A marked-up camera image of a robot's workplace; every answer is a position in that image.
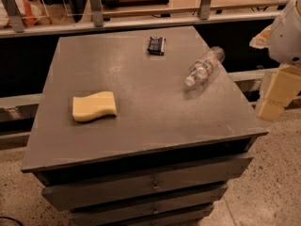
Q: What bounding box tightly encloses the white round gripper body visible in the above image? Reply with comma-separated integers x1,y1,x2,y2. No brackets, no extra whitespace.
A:
268,0,301,65

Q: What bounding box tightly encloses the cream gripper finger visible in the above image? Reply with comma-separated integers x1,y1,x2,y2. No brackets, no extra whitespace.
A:
258,65,301,121
249,25,272,49

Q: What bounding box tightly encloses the clear plastic water bottle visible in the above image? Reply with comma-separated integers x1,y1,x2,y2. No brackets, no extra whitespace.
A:
185,46,225,87

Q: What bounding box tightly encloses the yellow sponge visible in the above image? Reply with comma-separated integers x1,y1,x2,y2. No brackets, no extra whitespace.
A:
72,91,117,122

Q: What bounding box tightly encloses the black snack bar wrapper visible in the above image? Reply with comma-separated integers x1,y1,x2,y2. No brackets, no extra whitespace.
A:
148,37,166,56

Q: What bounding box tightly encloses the grey drawer cabinet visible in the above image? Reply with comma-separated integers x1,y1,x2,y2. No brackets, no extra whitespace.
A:
22,26,264,226

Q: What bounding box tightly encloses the orange and white bag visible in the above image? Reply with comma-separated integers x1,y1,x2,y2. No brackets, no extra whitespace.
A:
0,0,51,28

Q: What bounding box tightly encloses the black floor cable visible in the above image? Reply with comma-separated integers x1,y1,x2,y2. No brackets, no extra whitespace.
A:
0,216,24,226

